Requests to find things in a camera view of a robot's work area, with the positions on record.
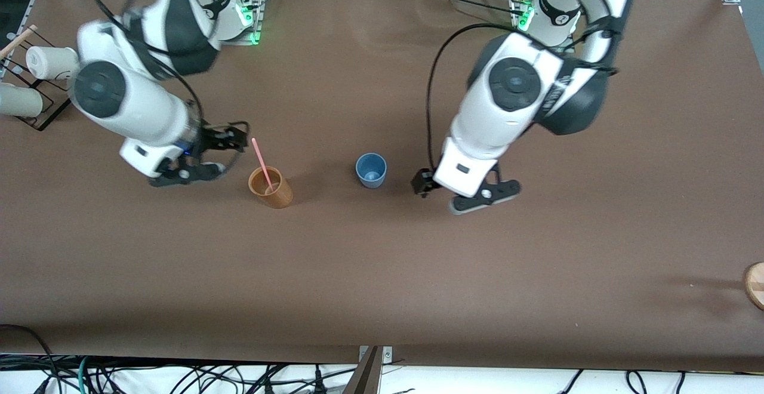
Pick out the pink straw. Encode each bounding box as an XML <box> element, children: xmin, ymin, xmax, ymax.
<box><xmin>251</xmin><ymin>138</ymin><xmax>275</xmax><ymax>193</ymax></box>

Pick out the blue cup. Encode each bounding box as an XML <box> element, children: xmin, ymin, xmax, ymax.
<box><xmin>356</xmin><ymin>153</ymin><xmax>387</xmax><ymax>189</ymax></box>

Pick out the bamboo cup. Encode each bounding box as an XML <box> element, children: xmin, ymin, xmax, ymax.
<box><xmin>248</xmin><ymin>166</ymin><xmax>294</xmax><ymax>210</ymax></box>

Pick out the white cup with smiley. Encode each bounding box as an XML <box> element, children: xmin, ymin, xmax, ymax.
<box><xmin>26</xmin><ymin>45</ymin><xmax>81</xmax><ymax>82</ymax></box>

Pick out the plain white cup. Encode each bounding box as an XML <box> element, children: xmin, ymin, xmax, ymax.
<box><xmin>0</xmin><ymin>82</ymin><xmax>44</xmax><ymax>118</ymax></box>

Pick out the table cover sheet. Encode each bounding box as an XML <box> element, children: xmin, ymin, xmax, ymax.
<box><xmin>0</xmin><ymin>0</ymin><xmax>764</xmax><ymax>374</ymax></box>

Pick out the wooden stick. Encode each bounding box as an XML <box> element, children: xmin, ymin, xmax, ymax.
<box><xmin>0</xmin><ymin>24</ymin><xmax>38</xmax><ymax>60</ymax></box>

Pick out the round wooden disc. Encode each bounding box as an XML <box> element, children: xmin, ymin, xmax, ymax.
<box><xmin>743</xmin><ymin>261</ymin><xmax>764</xmax><ymax>312</ymax></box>

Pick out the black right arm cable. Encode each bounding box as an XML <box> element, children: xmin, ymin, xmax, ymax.
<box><xmin>93</xmin><ymin>0</ymin><xmax>207</xmax><ymax>129</ymax></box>

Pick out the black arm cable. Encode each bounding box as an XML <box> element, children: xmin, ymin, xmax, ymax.
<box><xmin>93</xmin><ymin>0</ymin><xmax>207</xmax><ymax>129</ymax></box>
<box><xmin>425</xmin><ymin>23</ymin><xmax>615</xmax><ymax>171</ymax></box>

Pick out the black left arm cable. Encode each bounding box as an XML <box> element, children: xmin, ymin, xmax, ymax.
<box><xmin>425</xmin><ymin>23</ymin><xmax>615</xmax><ymax>171</ymax></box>

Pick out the metal edge bracket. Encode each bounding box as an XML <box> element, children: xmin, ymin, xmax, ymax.
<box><xmin>358</xmin><ymin>346</ymin><xmax>393</xmax><ymax>364</ymax></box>

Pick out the dark angled post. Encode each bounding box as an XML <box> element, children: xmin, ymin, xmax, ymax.
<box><xmin>343</xmin><ymin>346</ymin><xmax>383</xmax><ymax>394</ymax></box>

